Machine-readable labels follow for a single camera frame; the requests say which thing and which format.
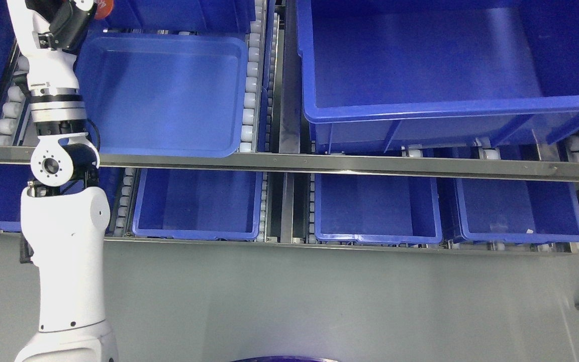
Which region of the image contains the large blue bin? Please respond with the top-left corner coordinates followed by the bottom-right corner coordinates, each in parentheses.
top-left (296, 1), bottom-right (579, 154)

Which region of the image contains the blue bin lower middle-left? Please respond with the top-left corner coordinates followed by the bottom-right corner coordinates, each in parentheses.
top-left (132, 168), bottom-right (263, 241)

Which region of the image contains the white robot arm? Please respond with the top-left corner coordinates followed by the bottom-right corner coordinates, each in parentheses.
top-left (7, 1), bottom-right (119, 361)

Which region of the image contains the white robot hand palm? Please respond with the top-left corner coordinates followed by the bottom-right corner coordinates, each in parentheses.
top-left (7, 1), bottom-right (97, 91)

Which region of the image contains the blue bin lower left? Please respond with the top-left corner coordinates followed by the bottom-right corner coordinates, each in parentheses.
top-left (0, 164), bottom-right (124, 232)

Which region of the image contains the shallow blue tray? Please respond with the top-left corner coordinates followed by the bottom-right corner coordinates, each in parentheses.
top-left (75, 33), bottom-right (248, 158)

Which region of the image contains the metal shelf rack frame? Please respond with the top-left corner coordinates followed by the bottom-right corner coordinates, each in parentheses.
top-left (0, 0), bottom-right (579, 253)

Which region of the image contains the blue bin lower middle-right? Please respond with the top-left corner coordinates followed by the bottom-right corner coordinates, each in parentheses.
top-left (315, 173), bottom-right (443, 245)

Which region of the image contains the blue bin top centre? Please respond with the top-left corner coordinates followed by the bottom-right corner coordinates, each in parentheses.
top-left (94, 1), bottom-right (263, 34)

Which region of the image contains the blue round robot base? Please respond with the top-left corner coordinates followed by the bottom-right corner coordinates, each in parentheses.
top-left (234, 355), bottom-right (336, 362)

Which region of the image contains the blue bin lower right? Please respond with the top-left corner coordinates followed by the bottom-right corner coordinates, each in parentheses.
top-left (448, 178), bottom-right (579, 244)

